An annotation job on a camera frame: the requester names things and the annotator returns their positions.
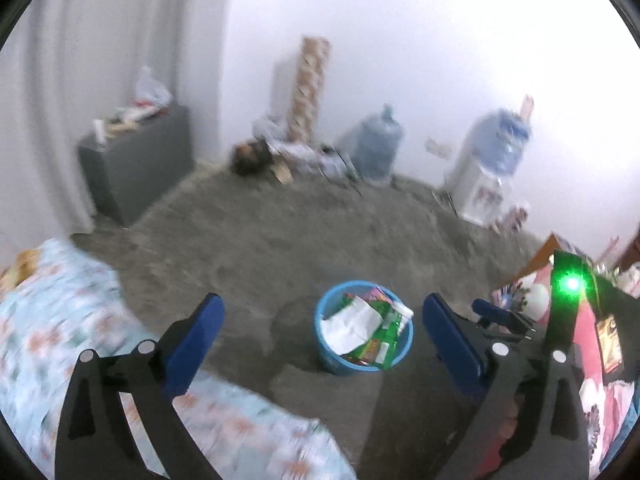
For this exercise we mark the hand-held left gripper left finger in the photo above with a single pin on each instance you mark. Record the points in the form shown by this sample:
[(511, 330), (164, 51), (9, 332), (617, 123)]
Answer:
[(197, 340)]

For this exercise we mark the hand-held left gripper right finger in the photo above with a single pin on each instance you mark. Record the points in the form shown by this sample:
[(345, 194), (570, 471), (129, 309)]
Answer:
[(452, 345)]

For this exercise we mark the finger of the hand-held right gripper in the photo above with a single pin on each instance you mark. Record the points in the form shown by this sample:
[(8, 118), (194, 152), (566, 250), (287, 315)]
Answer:
[(492, 312)]

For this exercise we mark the green foil packet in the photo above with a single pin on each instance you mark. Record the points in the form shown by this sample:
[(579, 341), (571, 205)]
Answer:
[(385, 340)]

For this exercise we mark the white paper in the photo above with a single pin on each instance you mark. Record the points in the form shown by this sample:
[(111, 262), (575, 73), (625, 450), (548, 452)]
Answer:
[(350, 327)]

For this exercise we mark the blue mesh wastebasket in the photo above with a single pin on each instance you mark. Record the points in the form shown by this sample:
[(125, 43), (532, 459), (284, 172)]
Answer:
[(340, 360)]

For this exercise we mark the pink printed blanket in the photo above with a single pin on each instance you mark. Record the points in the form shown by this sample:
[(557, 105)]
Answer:
[(610, 410)]

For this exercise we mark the white water dispenser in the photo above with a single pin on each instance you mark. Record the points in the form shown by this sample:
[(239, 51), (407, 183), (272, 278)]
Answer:
[(475, 195)]

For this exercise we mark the blue floral cloth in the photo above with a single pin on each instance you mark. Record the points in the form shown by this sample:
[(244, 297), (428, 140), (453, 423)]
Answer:
[(50, 310)]

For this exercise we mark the grey cabinet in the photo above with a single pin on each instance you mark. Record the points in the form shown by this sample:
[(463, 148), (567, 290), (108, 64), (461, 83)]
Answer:
[(140, 170)]

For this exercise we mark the white plastic bags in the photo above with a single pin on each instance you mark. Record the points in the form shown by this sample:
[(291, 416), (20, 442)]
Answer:
[(305, 155)]

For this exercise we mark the clear plastic bag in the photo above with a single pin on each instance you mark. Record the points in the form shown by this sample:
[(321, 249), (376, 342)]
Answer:
[(152, 87)]

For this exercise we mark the patterned cardboard box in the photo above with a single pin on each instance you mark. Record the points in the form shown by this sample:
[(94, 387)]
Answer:
[(307, 90)]

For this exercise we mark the grey curtain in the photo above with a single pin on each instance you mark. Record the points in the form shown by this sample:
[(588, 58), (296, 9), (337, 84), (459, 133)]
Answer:
[(100, 60)]

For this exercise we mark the wall outlet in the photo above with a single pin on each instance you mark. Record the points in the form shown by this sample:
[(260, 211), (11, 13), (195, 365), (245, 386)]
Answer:
[(438, 146)]

